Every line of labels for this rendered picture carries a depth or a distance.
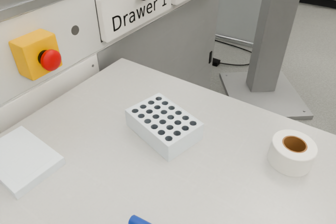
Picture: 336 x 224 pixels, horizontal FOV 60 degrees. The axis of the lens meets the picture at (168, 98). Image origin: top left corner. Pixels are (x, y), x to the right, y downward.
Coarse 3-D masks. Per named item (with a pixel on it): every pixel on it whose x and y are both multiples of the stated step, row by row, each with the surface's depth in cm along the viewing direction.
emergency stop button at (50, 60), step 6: (42, 54) 52; (48, 54) 52; (54, 54) 53; (42, 60) 52; (48, 60) 52; (54, 60) 53; (60, 60) 54; (42, 66) 53; (48, 66) 53; (54, 66) 54
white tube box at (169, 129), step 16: (160, 96) 58; (128, 112) 54; (144, 112) 54; (160, 112) 54; (176, 112) 54; (144, 128) 51; (160, 128) 50; (176, 128) 50; (192, 128) 50; (160, 144) 49; (176, 144) 48; (192, 144) 52
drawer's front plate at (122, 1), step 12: (96, 0) 66; (108, 0) 67; (120, 0) 70; (132, 0) 74; (144, 0) 78; (168, 0) 88; (108, 12) 68; (120, 12) 72; (144, 12) 80; (156, 12) 85; (108, 24) 70; (132, 24) 77; (108, 36) 71
